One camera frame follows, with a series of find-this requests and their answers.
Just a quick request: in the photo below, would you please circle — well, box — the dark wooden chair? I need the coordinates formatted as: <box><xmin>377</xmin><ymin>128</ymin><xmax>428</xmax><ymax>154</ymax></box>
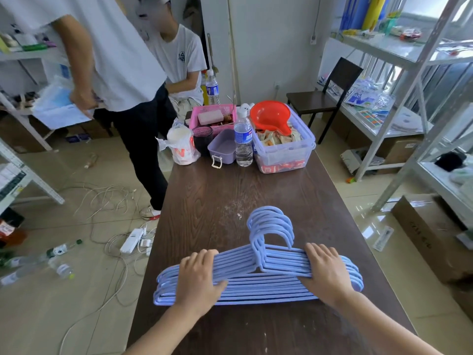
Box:
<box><xmin>286</xmin><ymin>57</ymin><xmax>365</xmax><ymax>145</ymax></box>

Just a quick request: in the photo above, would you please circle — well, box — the yellow roll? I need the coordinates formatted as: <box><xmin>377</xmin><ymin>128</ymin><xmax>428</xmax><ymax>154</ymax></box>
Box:
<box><xmin>362</xmin><ymin>0</ymin><xmax>388</xmax><ymax>32</ymax></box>

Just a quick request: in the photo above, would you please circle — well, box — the clear plastic storage box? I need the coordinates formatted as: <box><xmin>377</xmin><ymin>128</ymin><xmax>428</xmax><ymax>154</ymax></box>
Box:
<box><xmin>250</xmin><ymin>105</ymin><xmax>317</xmax><ymax>174</ymax></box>

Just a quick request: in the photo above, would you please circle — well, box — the empty clear plastic bottle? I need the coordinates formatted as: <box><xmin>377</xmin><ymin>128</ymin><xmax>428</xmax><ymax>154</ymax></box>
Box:
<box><xmin>0</xmin><ymin>260</ymin><xmax>76</xmax><ymax>287</ymax></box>

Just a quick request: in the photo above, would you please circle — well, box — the white plastic bag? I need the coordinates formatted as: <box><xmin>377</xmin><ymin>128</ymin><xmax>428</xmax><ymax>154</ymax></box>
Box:
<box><xmin>155</xmin><ymin>120</ymin><xmax>202</xmax><ymax>166</ymax></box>

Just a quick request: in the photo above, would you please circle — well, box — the bunch of blue hangers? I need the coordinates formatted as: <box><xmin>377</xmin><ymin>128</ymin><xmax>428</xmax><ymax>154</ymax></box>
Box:
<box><xmin>152</xmin><ymin>206</ymin><xmax>365</xmax><ymax>307</ymax></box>

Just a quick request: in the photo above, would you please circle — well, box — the red plastic scoop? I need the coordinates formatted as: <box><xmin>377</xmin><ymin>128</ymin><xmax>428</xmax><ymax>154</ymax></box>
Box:
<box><xmin>249</xmin><ymin>101</ymin><xmax>293</xmax><ymax>137</ymax></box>

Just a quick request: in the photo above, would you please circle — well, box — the blue roll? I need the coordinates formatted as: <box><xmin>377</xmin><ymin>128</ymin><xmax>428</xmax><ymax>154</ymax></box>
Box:
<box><xmin>339</xmin><ymin>0</ymin><xmax>372</xmax><ymax>32</ymax></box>

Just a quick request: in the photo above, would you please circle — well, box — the stack of white boxes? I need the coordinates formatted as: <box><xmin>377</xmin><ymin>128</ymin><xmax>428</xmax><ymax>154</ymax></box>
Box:
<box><xmin>0</xmin><ymin>164</ymin><xmax>29</xmax><ymax>202</ymax></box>

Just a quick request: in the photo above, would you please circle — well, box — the white strip package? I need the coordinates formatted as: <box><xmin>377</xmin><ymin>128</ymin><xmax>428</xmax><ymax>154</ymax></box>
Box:
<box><xmin>372</xmin><ymin>225</ymin><xmax>395</xmax><ymax>252</ymax></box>

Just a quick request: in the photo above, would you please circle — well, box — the clear bag with blue print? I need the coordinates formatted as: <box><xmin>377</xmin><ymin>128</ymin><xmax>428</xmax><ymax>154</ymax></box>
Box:
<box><xmin>343</xmin><ymin>78</ymin><xmax>396</xmax><ymax>112</ymax></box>

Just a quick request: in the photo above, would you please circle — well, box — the empty clear bottle green cap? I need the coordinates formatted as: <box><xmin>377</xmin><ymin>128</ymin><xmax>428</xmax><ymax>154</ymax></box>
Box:
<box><xmin>7</xmin><ymin>239</ymin><xmax>83</xmax><ymax>269</ymax></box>

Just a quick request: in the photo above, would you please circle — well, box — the small purple box white handle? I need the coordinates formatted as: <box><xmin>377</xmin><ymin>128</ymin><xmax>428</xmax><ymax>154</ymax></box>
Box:
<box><xmin>207</xmin><ymin>128</ymin><xmax>237</xmax><ymax>170</ymax></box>

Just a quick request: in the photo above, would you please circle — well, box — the pink sponge block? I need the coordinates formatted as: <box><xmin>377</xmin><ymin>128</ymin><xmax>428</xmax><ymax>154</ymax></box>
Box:
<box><xmin>197</xmin><ymin>109</ymin><xmax>225</xmax><ymax>126</ymax></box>

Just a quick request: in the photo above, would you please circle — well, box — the dark wooden table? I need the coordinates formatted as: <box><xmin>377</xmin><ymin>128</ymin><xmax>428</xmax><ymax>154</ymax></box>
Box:
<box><xmin>126</xmin><ymin>151</ymin><xmax>416</xmax><ymax>355</ymax></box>

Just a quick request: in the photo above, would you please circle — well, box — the person's left hand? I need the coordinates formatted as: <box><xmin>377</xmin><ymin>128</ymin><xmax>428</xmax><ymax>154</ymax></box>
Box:
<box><xmin>173</xmin><ymin>248</ymin><xmax>229</xmax><ymax>319</ymax></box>

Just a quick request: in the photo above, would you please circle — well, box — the tangle of white cables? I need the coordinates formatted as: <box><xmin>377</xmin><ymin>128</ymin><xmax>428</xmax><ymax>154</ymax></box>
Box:
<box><xmin>59</xmin><ymin>182</ymin><xmax>160</xmax><ymax>355</ymax></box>

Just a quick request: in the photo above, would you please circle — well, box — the white flat package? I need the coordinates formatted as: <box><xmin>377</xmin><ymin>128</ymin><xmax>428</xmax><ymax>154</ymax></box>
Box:
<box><xmin>339</xmin><ymin>147</ymin><xmax>385</xmax><ymax>175</ymax></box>

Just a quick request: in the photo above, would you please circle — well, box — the dark mesh cup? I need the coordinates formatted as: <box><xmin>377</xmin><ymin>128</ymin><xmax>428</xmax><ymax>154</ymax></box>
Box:
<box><xmin>192</xmin><ymin>125</ymin><xmax>214</xmax><ymax>158</ymax></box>

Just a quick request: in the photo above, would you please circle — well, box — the black pompom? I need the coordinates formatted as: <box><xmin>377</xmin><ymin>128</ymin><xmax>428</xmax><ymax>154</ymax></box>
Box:
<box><xmin>434</xmin><ymin>151</ymin><xmax>467</xmax><ymax>173</ymax></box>

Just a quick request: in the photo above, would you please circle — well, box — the pile of small sachets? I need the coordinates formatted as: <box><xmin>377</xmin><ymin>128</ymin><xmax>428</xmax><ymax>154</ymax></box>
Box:
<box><xmin>256</xmin><ymin>123</ymin><xmax>303</xmax><ymax>146</ymax></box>

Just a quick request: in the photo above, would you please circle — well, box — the brown cardboard box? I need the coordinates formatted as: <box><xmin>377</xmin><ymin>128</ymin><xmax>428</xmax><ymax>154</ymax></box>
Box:
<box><xmin>0</xmin><ymin>114</ymin><xmax>56</xmax><ymax>154</ymax></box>
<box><xmin>391</xmin><ymin>194</ymin><xmax>473</xmax><ymax>285</ymax></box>
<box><xmin>376</xmin><ymin>136</ymin><xmax>425</xmax><ymax>175</ymax></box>

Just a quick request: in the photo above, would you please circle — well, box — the colourful paint palette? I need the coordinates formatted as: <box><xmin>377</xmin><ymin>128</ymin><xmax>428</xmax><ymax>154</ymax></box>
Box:
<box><xmin>356</xmin><ymin>108</ymin><xmax>385</xmax><ymax>128</ymax></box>

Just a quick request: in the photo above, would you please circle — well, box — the orange soda bottle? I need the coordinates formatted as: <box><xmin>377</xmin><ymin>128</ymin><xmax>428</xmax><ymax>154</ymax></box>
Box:
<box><xmin>0</xmin><ymin>209</ymin><xmax>29</xmax><ymax>247</ymax></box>

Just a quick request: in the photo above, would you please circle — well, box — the person's left forearm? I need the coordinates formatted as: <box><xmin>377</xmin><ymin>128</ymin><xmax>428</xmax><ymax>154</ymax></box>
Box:
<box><xmin>124</xmin><ymin>301</ymin><xmax>202</xmax><ymax>355</ymax></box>

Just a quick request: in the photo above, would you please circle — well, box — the clear water bottle blue label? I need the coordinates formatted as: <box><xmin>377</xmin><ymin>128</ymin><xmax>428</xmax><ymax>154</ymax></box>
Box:
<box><xmin>205</xmin><ymin>69</ymin><xmax>221</xmax><ymax>106</ymax></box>
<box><xmin>234</xmin><ymin>107</ymin><xmax>254</xmax><ymax>168</ymax></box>

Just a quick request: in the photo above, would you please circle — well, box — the person's right forearm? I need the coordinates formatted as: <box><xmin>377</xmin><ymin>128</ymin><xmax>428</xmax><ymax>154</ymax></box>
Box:
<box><xmin>334</xmin><ymin>290</ymin><xmax>444</xmax><ymax>355</ymax></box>

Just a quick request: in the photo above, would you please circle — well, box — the person's right hand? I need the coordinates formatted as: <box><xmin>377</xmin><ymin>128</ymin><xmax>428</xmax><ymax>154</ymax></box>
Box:
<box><xmin>297</xmin><ymin>243</ymin><xmax>357</xmax><ymax>310</ymax></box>

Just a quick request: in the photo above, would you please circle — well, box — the pink plastic basket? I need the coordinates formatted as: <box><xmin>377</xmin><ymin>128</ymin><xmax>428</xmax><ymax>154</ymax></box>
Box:
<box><xmin>188</xmin><ymin>103</ymin><xmax>238</xmax><ymax>137</ymax></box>

